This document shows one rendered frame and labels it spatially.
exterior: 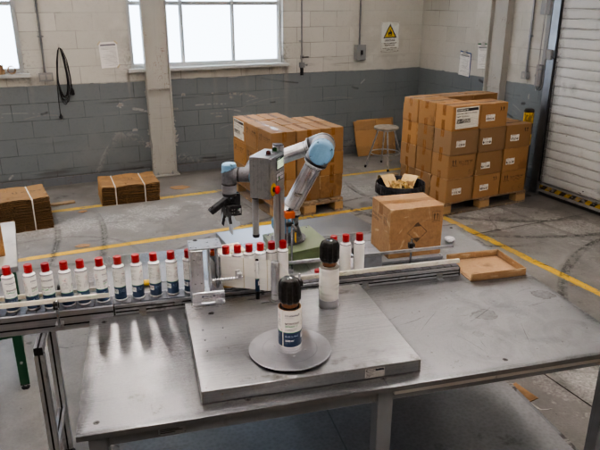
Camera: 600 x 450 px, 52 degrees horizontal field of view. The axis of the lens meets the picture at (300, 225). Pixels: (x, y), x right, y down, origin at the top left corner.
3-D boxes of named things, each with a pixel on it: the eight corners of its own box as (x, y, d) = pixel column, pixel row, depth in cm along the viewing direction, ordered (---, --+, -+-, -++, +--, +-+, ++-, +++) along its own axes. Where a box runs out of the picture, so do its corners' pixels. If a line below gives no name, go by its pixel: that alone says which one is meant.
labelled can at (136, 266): (133, 300, 270) (129, 257, 263) (132, 295, 275) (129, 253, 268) (145, 299, 272) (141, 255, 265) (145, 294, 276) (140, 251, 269)
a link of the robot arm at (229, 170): (236, 165, 302) (219, 164, 303) (237, 187, 306) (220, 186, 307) (239, 161, 310) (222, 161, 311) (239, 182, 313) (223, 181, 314)
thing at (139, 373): (76, 443, 193) (75, 437, 193) (97, 260, 330) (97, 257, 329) (638, 352, 243) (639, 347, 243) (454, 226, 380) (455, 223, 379)
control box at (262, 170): (249, 197, 276) (248, 156, 269) (264, 187, 291) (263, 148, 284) (270, 200, 273) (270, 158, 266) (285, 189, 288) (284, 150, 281)
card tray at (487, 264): (470, 281, 300) (471, 274, 299) (445, 261, 324) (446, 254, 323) (525, 275, 307) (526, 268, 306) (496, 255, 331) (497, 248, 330)
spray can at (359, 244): (354, 275, 295) (356, 235, 288) (351, 270, 300) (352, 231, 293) (365, 274, 296) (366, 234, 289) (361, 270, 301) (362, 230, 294)
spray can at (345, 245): (341, 277, 293) (342, 237, 286) (337, 272, 298) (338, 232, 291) (352, 276, 295) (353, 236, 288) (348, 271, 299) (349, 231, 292)
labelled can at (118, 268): (115, 302, 269) (110, 259, 262) (115, 296, 273) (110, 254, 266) (127, 301, 270) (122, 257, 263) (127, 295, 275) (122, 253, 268)
